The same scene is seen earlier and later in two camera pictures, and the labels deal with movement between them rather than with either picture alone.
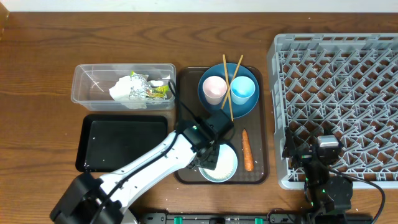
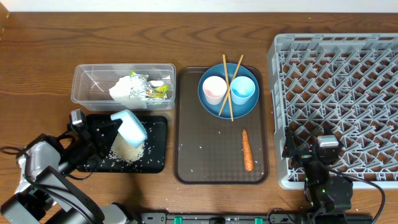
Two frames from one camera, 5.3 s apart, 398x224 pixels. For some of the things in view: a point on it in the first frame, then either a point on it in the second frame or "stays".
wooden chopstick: x=227 y=88 stays
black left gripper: x=212 y=165 → x=94 y=134
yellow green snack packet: x=160 y=91 stays
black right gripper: x=302 y=156 stays
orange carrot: x=247 y=153 stays
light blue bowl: x=226 y=165 → x=131 y=129
